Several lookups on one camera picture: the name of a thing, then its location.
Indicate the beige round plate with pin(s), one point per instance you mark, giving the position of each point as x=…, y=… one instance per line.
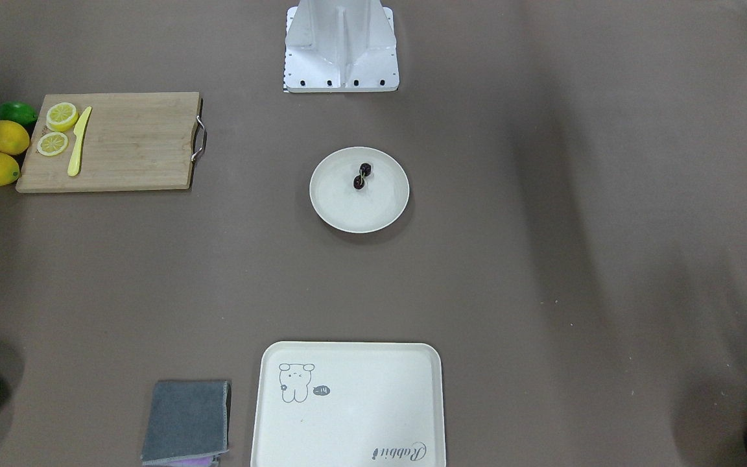
x=378, y=205

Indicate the dark red cherry pair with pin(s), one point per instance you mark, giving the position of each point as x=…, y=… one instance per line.
x=365, y=170

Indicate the cream rabbit tray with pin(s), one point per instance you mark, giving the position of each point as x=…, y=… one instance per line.
x=349, y=404

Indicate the bamboo cutting board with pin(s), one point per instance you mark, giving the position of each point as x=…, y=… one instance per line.
x=133, y=141

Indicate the grey folded cloth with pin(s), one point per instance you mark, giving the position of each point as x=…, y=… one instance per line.
x=187, y=423

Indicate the yellow plastic knife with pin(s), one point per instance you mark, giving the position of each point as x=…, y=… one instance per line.
x=79, y=130

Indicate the green lime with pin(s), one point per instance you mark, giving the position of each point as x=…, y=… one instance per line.
x=18, y=112

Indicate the yellow lemon far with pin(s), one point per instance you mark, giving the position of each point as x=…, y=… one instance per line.
x=14, y=139

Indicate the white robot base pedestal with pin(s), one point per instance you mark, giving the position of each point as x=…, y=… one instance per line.
x=340, y=46

